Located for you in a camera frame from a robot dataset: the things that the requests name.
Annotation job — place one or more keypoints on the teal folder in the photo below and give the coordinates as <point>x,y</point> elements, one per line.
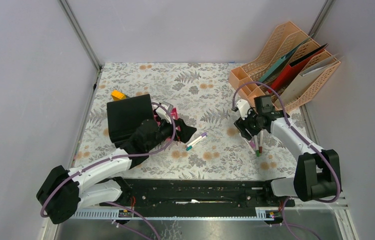
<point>283,55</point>

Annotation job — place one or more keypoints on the pink drawer tray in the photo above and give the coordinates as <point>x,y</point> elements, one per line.
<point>173,112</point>

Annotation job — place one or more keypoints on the peach file organizer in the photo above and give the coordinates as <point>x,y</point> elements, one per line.
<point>245,77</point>

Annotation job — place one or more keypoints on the black pen holder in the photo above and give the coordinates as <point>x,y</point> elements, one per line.
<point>126,115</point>

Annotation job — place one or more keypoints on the aluminium frame post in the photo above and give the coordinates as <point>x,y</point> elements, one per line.
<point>68,11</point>
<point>321,17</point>

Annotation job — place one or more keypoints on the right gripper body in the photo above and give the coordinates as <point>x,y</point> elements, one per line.
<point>251,123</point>

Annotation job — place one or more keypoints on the dark red tip pen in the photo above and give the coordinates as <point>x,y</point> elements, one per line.
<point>261,142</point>

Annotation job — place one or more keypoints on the purple tip white pen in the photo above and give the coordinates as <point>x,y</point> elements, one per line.
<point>251,145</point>

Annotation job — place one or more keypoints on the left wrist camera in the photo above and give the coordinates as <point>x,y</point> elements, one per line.
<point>167,107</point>

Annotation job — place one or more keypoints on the left aluminium frame post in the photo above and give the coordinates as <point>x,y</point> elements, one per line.
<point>68,11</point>

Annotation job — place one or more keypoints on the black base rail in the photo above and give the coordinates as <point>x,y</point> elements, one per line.
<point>193,198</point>

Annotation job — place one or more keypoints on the red notebook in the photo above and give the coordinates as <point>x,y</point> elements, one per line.
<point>294,67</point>

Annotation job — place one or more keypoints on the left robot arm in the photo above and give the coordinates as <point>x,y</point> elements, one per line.
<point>64,191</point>

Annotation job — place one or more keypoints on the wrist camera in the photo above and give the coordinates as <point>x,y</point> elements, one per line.
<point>167,107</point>
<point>243,107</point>

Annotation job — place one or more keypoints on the teal tip white pen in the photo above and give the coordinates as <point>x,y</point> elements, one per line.
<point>189,147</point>

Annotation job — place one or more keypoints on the yellow block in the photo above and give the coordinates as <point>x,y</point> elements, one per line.
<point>117,95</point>

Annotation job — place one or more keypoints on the floral table mat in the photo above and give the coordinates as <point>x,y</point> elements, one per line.
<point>202,96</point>

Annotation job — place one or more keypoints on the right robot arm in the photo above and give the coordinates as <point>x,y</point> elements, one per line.
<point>317,173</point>

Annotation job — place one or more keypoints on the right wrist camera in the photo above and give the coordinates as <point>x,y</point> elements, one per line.
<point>243,107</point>

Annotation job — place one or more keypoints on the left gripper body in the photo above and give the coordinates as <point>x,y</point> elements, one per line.
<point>166,129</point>

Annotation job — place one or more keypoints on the right aluminium frame post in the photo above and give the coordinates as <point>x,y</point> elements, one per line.
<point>321,17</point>

